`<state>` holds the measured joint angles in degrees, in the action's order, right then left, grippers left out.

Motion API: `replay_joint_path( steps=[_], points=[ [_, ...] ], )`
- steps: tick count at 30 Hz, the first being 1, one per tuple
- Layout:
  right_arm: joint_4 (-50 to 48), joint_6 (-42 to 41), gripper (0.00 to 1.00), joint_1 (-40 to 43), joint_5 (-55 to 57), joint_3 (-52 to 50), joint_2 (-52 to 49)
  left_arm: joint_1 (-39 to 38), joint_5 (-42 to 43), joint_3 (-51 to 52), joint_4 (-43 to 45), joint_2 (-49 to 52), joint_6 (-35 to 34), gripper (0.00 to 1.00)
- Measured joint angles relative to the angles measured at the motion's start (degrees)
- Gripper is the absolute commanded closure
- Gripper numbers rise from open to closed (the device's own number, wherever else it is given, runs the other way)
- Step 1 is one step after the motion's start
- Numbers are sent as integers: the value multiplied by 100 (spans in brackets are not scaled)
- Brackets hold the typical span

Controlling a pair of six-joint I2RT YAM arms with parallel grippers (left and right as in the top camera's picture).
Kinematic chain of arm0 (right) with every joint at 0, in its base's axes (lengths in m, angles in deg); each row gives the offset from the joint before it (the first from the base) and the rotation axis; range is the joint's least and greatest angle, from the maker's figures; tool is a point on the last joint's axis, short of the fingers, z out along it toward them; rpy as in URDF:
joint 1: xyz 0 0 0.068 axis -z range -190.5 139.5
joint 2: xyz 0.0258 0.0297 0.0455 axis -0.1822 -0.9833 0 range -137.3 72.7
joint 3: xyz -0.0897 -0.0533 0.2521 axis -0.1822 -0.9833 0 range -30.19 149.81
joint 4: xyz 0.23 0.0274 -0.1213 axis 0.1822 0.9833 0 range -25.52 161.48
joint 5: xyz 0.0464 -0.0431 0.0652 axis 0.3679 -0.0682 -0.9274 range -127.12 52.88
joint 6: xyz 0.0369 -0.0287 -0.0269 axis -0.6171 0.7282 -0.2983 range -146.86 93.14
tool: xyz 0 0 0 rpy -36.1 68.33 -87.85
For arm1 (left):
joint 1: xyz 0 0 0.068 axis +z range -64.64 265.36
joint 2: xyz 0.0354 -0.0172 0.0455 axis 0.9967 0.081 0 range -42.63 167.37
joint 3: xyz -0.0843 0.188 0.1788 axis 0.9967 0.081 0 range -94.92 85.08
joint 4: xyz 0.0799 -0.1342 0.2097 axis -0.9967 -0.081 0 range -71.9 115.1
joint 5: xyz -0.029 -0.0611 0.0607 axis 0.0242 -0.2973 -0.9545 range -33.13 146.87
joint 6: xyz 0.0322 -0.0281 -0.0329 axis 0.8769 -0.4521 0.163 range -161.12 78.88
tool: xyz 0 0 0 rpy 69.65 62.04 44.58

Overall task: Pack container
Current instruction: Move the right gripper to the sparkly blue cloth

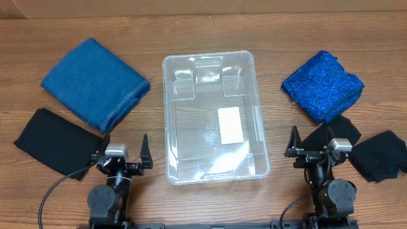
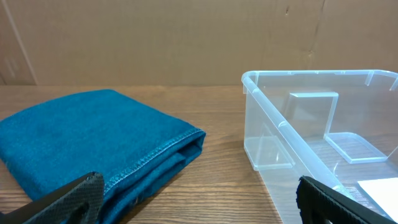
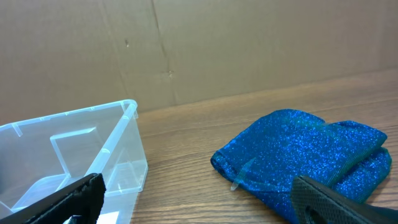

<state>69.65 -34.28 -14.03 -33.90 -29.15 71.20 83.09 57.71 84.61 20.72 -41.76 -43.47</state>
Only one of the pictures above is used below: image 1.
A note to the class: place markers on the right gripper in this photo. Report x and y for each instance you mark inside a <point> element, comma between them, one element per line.
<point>308,156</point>

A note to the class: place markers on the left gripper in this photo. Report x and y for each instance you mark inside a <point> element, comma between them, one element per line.
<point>133,165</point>

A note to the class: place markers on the sparkly blue cloth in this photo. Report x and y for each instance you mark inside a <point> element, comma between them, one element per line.
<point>323,88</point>

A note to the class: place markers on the large black cloth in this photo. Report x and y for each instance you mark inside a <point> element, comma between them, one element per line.
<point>57,143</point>

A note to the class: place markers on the blue denim cloth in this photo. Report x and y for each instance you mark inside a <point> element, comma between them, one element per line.
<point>95,85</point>

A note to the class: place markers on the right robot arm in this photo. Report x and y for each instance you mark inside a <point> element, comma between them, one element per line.
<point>333,199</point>

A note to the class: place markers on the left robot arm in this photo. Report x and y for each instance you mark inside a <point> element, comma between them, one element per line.
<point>108,202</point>

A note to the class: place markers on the white label sticker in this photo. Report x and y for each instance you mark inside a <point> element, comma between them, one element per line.
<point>230,125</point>

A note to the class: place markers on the clear plastic storage bin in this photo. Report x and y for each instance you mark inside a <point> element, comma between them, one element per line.
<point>195,86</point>

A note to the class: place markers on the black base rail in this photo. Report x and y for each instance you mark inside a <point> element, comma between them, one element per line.
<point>274,224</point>

